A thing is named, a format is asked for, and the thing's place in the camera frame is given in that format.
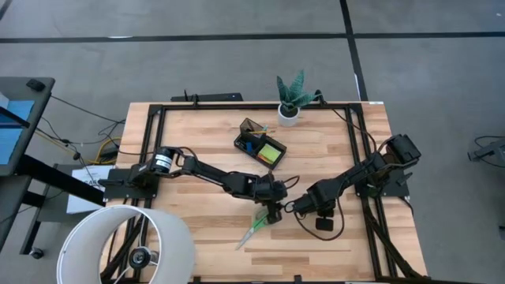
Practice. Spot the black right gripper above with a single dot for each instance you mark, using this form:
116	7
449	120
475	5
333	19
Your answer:
315	201

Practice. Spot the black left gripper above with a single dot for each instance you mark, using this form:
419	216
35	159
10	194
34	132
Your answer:
270	189

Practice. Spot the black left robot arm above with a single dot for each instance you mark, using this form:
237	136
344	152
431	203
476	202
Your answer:
213	173

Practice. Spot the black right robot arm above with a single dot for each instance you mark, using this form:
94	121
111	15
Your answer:
355	173

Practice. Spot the black mesh desk organizer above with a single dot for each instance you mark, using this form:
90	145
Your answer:
252	138

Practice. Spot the colourful sticky notes pad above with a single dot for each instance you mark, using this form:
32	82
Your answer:
270	153

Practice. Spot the small blue item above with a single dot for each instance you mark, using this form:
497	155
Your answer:
249	147

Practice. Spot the white round plant pot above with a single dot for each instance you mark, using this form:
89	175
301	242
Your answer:
288	118

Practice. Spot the white round lampshade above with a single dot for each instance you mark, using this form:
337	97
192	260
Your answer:
177	244

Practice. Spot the green snake plant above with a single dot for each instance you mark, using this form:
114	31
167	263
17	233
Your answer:
294	92

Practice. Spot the black bar behind table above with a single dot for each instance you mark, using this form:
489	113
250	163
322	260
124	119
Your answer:
205	97

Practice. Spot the white printed paper sheet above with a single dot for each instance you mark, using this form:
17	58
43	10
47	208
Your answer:
79	205

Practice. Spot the black caster wheel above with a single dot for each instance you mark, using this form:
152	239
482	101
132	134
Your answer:
36	253

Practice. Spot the grey side desk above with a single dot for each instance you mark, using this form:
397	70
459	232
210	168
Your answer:
43	106

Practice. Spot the small black device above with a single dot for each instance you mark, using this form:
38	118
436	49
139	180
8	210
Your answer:
35	84

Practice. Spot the blue flat panel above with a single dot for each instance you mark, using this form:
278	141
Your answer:
12	134

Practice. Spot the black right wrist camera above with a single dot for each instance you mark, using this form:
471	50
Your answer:
324	224

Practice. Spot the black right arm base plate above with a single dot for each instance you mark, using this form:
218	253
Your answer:
394	189

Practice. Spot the black metal table frame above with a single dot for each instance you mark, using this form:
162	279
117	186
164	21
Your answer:
256	106

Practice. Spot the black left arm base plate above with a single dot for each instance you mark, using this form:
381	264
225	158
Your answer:
118	189

